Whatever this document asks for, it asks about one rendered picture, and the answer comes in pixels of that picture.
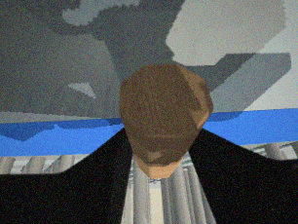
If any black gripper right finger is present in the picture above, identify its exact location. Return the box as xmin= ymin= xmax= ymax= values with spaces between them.
xmin=189 ymin=128 xmax=298 ymax=224

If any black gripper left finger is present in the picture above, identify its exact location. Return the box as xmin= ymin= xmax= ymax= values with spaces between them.
xmin=0 ymin=128 xmax=132 ymax=224

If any blue flat strip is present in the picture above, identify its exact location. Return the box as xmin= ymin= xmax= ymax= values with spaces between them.
xmin=0 ymin=108 xmax=298 ymax=157

